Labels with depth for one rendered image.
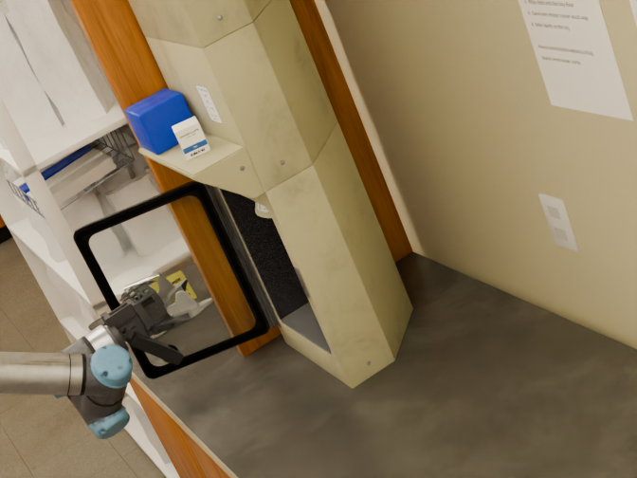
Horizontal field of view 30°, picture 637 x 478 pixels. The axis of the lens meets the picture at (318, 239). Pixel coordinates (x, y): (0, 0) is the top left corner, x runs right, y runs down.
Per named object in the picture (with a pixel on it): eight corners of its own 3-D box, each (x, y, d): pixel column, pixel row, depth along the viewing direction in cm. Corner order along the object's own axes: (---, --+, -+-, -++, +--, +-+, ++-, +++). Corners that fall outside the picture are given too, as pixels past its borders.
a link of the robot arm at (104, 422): (103, 422, 217) (71, 376, 221) (95, 449, 226) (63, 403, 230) (138, 402, 222) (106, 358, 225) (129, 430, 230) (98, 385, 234)
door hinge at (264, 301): (277, 323, 269) (208, 174, 254) (282, 327, 267) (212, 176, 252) (271, 327, 269) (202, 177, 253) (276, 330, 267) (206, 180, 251)
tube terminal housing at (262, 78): (373, 287, 279) (246, -17, 248) (448, 326, 251) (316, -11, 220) (285, 342, 272) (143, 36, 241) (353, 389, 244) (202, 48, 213)
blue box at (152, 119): (183, 125, 248) (165, 86, 244) (200, 132, 239) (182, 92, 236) (141, 148, 245) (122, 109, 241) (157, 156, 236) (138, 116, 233)
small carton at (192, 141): (207, 142, 231) (194, 116, 229) (210, 150, 227) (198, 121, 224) (184, 154, 231) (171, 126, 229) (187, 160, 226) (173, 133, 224)
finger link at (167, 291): (176, 261, 243) (154, 287, 237) (190, 284, 246) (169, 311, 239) (165, 264, 245) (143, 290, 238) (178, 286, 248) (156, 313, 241)
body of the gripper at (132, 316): (159, 289, 231) (106, 323, 228) (179, 323, 234) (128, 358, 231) (146, 280, 238) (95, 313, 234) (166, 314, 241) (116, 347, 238)
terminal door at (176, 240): (272, 331, 268) (201, 177, 252) (148, 381, 269) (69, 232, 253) (272, 329, 269) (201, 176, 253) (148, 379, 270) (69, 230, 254)
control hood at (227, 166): (203, 164, 253) (184, 123, 249) (265, 193, 225) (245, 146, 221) (156, 191, 250) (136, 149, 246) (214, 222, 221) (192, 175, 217)
